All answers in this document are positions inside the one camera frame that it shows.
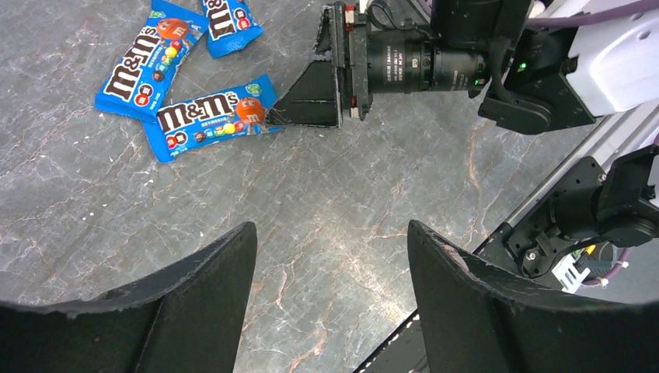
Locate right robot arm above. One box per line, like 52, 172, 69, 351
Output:
265, 1, 658, 134

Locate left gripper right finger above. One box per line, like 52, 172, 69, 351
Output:
407, 220, 658, 372

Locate blue M&M bag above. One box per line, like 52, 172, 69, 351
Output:
201, 0, 263, 58
94, 1, 209, 121
142, 74, 280, 163

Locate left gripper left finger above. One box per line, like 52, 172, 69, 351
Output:
1, 221, 258, 372

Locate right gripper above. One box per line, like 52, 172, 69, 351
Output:
265, 1, 490, 129

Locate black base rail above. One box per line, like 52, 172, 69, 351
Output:
358, 102, 658, 372

